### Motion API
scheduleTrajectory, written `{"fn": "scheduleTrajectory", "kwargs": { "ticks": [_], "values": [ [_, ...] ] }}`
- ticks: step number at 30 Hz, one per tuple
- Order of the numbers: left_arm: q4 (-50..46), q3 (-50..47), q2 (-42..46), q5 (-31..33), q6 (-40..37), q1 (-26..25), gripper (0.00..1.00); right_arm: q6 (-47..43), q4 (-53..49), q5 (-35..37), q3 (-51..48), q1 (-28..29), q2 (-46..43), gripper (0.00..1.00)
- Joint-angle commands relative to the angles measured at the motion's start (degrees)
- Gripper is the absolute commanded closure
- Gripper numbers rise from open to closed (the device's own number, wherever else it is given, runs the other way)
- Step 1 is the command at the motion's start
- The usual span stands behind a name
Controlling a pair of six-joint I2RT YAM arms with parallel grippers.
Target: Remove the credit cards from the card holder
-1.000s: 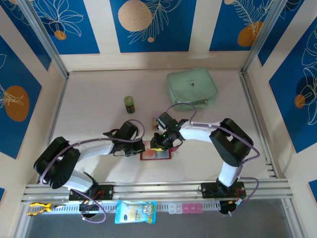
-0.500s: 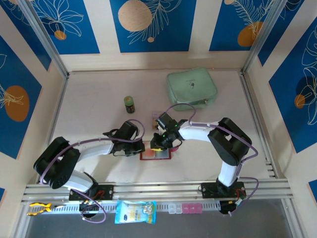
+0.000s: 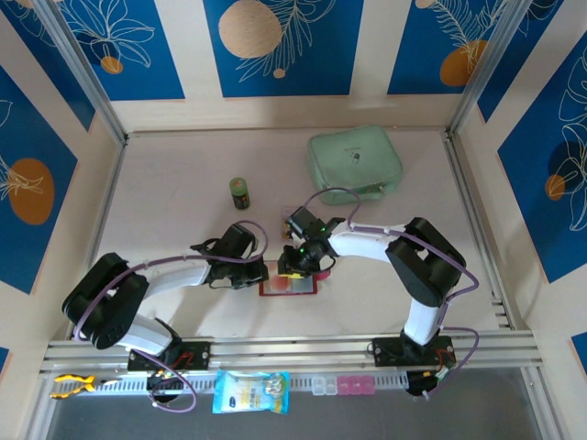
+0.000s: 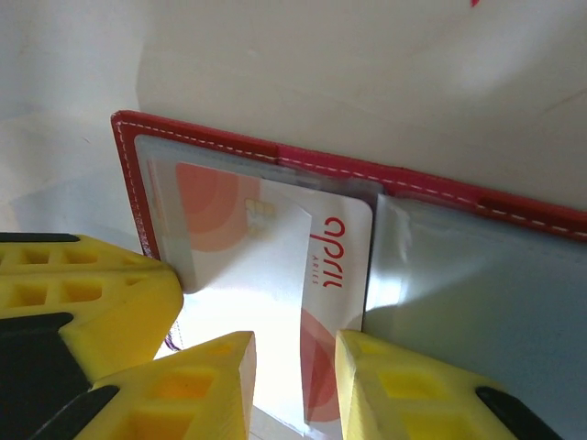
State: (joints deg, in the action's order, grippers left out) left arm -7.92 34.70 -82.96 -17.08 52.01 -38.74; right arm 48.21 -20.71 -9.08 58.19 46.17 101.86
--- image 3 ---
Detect red leather card holder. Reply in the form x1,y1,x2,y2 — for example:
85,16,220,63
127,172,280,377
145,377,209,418
258,261,331,299

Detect small green bottle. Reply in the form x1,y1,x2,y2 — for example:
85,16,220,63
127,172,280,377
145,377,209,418
227,177,252,211

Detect mint green zip pouch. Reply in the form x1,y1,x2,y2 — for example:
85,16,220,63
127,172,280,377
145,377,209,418
306,124,404,206

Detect clear pill box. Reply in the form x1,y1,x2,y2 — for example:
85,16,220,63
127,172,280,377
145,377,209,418
310,376,338,396

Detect blue snack bag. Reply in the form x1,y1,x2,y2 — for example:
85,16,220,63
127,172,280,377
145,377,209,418
211,368,292,416

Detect pink pill box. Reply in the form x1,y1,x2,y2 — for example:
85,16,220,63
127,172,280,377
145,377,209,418
337,375,375,395

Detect yellow black pliers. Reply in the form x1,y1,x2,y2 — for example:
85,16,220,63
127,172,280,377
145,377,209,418
50,373,123,400

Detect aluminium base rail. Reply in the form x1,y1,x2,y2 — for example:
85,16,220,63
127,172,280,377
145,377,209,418
39,332,547,375

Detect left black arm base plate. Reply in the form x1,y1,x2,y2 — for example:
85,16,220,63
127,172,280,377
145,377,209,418
127,338,212,371

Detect white slotted cable duct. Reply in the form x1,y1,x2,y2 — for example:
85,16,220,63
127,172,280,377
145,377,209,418
86,371,409,398

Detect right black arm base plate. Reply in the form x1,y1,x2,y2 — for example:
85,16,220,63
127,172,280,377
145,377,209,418
371,335,455,368

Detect black cable clamp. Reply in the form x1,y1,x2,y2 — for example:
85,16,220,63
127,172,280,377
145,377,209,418
145,371,187,404
405,370,435,400

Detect aluminium side rail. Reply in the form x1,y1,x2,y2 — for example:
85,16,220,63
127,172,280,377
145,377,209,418
442,132,522,331
68,135,128,340

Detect aluminium frame post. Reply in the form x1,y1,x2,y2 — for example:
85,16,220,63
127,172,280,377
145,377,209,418
32,0,129,146
447,0,533,138

